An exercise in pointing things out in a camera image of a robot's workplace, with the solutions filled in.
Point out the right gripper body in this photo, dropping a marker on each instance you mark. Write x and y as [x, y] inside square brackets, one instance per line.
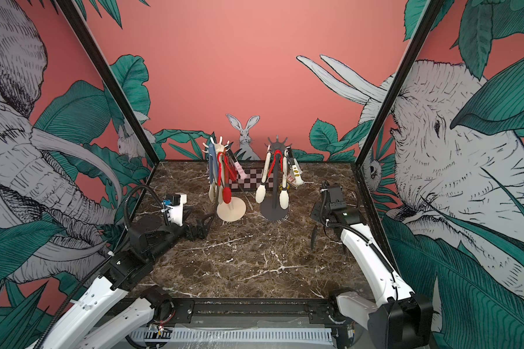
[320, 214]

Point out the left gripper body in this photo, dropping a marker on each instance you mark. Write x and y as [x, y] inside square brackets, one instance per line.
[192, 234]

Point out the cream utensil rack stand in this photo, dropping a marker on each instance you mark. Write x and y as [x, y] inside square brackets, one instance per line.
[237, 208]

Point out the black tongs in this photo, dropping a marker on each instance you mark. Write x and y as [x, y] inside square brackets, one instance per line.
[313, 237]

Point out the white steel tongs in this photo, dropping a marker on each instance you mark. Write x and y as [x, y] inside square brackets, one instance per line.
[284, 196]

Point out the pink steel tongs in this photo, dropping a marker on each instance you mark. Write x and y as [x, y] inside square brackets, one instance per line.
[241, 173]

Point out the dark grey utensil rack stand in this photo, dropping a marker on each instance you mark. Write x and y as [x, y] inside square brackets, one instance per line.
[270, 208]

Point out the red looped steel tongs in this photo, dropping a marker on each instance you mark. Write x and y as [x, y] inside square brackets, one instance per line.
[275, 164]

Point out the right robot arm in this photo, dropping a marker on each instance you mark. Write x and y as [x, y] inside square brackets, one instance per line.
[398, 317]

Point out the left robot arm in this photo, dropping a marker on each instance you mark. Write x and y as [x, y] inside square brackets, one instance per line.
[145, 242]

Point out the chessboard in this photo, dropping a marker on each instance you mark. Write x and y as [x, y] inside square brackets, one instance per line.
[251, 183]

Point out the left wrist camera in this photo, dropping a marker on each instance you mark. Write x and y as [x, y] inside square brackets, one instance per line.
[173, 207]

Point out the white slotted cable duct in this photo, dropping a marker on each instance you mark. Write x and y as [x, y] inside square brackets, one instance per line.
[320, 336]

